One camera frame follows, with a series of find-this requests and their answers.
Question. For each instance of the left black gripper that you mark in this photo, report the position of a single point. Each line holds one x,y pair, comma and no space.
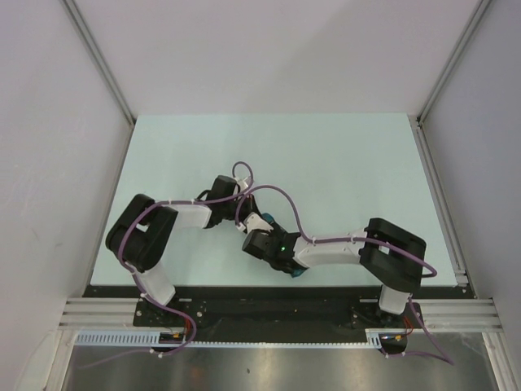
250,204

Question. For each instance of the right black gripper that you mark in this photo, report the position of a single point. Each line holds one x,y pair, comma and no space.
276,232

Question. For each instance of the teal satin napkin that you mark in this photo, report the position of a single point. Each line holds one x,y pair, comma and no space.
298,272

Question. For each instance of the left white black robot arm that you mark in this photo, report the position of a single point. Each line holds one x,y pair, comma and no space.
141,233

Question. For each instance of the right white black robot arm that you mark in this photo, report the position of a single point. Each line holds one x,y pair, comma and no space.
394,256

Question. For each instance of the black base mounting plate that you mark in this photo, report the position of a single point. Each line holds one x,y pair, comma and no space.
302,314

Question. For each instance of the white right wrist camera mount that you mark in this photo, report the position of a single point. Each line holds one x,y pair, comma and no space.
254,222

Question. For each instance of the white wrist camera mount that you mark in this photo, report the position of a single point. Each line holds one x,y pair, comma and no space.
254,222
244,183

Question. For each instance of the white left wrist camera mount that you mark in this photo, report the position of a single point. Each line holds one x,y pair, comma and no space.
244,183

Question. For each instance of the white slotted cable duct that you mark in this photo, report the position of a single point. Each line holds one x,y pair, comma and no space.
167,340

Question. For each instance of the right aluminium corner post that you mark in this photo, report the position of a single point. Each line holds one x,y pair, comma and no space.
464,40

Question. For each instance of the aluminium corner post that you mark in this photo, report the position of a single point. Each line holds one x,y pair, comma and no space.
88,40
464,40

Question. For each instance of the aluminium frame rail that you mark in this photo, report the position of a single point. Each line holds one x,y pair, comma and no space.
454,315

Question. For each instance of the left aluminium corner post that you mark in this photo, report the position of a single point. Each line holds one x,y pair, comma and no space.
88,40

